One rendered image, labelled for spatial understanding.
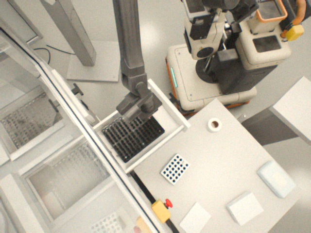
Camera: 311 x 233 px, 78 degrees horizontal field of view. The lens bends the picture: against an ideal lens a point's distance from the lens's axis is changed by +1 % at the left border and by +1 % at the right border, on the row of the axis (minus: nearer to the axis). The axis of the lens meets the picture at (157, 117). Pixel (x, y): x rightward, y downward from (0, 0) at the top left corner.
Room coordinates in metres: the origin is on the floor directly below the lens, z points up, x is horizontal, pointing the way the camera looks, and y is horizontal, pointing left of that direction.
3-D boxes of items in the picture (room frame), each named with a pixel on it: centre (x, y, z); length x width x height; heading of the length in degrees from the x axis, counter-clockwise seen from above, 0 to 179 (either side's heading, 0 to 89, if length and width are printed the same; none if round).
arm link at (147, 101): (0.24, 0.05, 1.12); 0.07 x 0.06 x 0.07; 136
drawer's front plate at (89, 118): (0.33, 0.40, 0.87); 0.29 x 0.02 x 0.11; 42
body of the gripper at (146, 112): (0.24, 0.04, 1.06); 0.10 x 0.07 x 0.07; 132
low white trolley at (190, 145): (-0.01, -0.30, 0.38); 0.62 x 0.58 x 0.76; 42
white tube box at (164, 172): (0.02, -0.10, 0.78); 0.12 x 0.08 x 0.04; 141
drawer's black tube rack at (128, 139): (0.17, 0.10, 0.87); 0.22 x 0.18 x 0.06; 132
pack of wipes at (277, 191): (0.00, -0.58, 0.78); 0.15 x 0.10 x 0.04; 41
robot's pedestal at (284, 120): (0.38, -0.82, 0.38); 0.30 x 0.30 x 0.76; 45
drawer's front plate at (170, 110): (0.31, -0.05, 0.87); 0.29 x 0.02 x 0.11; 42
